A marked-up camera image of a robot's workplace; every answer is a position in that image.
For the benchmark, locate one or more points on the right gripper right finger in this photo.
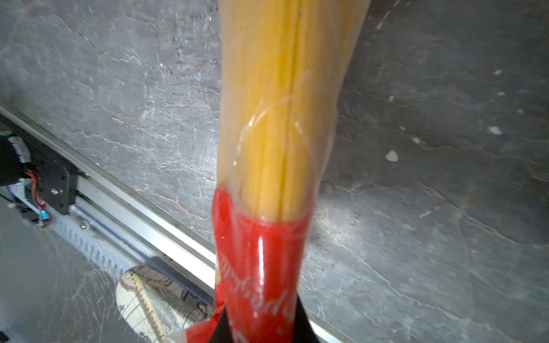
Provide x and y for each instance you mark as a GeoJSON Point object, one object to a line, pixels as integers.
{"type": "Point", "coordinates": [303, 332]}

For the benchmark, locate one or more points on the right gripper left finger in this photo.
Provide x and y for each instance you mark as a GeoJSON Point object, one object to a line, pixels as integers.
{"type": "Point", "coordinates": [222, 330]}

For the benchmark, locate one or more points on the red yellow spaghetti bag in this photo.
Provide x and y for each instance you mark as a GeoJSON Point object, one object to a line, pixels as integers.
{"type": "Point", "coordinates": [283, 67]}

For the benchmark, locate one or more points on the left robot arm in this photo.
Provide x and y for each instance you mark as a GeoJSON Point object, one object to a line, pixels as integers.
{"type": "Point", "coordinates": [15, 160]}

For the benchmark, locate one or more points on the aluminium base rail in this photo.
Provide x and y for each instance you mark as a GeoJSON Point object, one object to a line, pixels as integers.
{"type": "Point", "coordinates": [164, 270]}

